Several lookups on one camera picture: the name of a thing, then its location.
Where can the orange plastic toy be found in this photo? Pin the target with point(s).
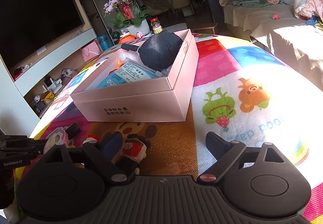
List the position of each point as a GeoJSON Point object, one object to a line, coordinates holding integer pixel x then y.
{"type": "Point", "coordinates": [120, 62]}

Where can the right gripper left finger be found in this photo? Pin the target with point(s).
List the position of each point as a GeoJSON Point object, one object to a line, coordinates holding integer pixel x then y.
{"type": "Point", "coordinates": [105, 159]}

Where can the orange round bowl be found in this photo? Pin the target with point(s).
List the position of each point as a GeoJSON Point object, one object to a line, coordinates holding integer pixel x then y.
{"type": "Point", "coordinates": [126, 38]}

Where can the blue snack packet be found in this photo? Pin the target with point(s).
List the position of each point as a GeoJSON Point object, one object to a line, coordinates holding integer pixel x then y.
{"type": "Point", "coordinates": [129, 72]}

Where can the colourful cartoon play mat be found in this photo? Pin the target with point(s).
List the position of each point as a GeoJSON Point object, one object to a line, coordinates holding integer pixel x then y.
{"type": "Point", "coordinates": [241, 93]}

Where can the black remote stick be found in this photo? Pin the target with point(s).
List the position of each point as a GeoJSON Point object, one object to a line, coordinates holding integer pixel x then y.
{"type": "Point", "coordinates": [72, 131]}

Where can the black round plush toy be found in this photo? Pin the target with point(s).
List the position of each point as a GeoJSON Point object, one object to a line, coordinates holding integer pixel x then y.
{"type": "Point", "coordinates": [159, 51]}

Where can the pink cardboard box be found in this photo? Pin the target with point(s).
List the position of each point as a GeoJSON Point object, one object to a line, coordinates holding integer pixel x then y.
{"type": "Point", "coordinates": [163, 99]}

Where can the red black toy figure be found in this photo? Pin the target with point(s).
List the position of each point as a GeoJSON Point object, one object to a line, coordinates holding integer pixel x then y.
{"type": "Point", "coordinates": [132, 153]}

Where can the red lid glass jar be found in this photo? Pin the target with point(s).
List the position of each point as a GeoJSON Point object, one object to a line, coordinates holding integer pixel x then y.
{"type": "Point", "coordinates": [156, 26]}

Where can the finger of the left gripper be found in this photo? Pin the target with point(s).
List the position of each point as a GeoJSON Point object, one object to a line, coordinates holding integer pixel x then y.
{"type": "Point", "coordinates": [19, 150]}

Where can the white tv cabinet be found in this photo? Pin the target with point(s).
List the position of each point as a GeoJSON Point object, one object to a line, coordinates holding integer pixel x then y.
{"type": "Point", "coordinates": [17, 116]}

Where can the black television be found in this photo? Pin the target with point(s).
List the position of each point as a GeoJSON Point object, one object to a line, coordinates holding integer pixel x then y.
{"type": "Point", "coordinates": [28, 25]}

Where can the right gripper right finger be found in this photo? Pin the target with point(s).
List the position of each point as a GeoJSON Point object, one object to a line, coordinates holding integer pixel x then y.
{"type": "Point", "coordinates": [226, 154]}

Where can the blue water bottle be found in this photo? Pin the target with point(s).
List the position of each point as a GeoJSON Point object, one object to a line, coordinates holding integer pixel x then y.
{"type": "Point", "coordinates": [104, 42]}

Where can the beige sofa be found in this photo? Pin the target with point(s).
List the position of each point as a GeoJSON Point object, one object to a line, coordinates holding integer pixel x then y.
{"type": "Point", "coordinates": [276, 29]}

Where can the purple orchid flower pot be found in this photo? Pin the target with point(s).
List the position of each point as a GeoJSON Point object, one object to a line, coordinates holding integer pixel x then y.
{"type": "Point", "coordinates": [127, 15]}

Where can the pink paper bag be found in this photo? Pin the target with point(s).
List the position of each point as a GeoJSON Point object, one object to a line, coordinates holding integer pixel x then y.
{"type": "Point", "coordinates": [90, 51]}

